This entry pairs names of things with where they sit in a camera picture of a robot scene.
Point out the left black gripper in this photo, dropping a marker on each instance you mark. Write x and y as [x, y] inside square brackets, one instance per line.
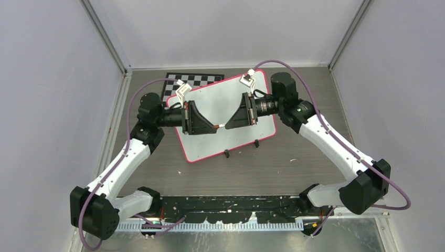
[193, 122]

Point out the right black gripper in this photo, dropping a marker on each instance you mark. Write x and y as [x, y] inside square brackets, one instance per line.
[245, 114]

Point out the pink framed whiteboard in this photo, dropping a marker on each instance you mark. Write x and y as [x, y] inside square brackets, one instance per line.
[217, 102]

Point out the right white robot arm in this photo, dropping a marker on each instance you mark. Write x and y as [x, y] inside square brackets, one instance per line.
[366, 179]

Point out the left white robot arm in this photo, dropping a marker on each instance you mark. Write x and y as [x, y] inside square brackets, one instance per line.
[97, 209]

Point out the black white checkerboard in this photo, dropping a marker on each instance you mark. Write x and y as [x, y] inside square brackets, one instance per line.
[195, 80]

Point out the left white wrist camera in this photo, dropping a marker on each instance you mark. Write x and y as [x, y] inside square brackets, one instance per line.
[183, 89]

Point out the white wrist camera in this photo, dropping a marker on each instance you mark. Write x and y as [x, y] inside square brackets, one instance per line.
[247, 80]
[183, 89]

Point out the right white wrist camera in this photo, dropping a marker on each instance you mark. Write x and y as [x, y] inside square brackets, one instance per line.
[247, 80]

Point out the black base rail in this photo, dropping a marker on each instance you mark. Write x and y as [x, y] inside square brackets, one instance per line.
[233, 209]

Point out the white slotted cable duct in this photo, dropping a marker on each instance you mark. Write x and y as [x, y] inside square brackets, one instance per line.
[252, 225]

